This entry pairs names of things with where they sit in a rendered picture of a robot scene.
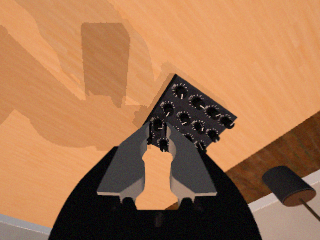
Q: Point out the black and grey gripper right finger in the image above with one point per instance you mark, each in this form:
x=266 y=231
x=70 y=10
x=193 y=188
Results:
x=195 y=175

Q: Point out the black knob box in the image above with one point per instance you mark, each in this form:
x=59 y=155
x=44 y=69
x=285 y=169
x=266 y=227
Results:
x=181 y=107

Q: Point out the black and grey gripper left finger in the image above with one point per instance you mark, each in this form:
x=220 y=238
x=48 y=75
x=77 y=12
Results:
x=119 y=174

